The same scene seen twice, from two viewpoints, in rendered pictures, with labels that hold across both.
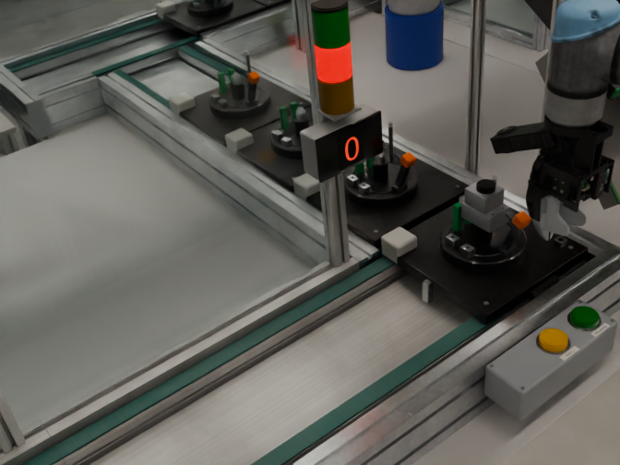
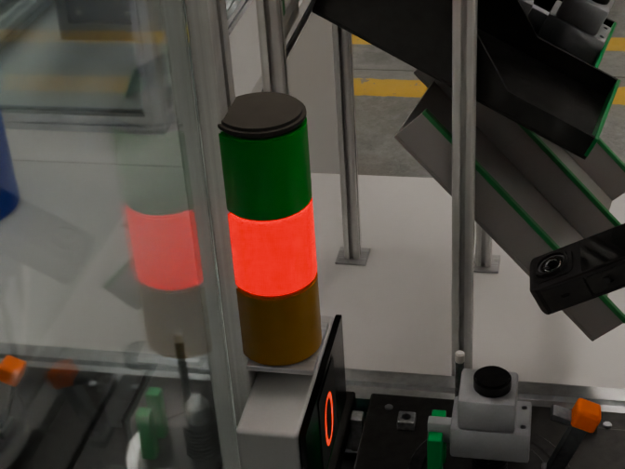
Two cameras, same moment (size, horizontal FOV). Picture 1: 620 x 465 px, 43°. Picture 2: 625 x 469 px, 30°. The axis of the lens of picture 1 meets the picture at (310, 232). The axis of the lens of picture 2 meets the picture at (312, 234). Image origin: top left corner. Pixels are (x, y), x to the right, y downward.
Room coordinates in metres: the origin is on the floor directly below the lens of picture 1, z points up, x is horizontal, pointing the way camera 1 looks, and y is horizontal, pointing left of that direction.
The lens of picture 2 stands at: (0.58, 0.32, 1.68)
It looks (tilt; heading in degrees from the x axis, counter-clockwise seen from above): 31 degrees down; 317
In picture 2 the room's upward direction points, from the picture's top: 4 degrees counter-clockwise
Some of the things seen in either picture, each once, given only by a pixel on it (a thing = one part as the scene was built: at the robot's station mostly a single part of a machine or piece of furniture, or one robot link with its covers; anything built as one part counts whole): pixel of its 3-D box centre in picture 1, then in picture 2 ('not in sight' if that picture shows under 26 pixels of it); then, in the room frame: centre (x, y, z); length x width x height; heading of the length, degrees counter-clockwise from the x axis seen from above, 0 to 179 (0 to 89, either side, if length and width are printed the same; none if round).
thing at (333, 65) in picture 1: (333, 59); (271, 237); (1.01, -0.06, 1.33); 0.05 x 0.05 x 0.05
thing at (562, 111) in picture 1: (576, 101); not in sight; (0.90, -0.36, 1.29); 0.08 x 0.08 x 0.05
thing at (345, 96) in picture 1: (336, 91); (277, 308); (1.01, -0.06, 1.28); 0.05 x 0.05 x 0.05
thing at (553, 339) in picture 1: (553, 341); not in sight; (0.79, -0.33, 0.96); 0.04 x 0.04 x 0.02
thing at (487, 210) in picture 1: (480, 199); (479, 408); (1.03, -0.28, 1.06); 0.08 x 0.04 x 0.07; 33
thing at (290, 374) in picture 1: (336, 351); not in sight; (0.87, -0.02, 0.91); 0.84 x 0.28 x 0.10; 123
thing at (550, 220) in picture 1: (553, 222); not in sight; (0.89, -0.35, 1.10); 0.06 x 0.03 x 0.09; 33
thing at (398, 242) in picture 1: (399, 245); not in sight; (1.05, -0.15, 0.97); 0.05 x 0.05 x 0.04; 33
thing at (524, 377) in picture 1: (551, 357); not in sight; (0.79, -0.33, 0.93); 0.21 x 0.07 x 0.06; 123
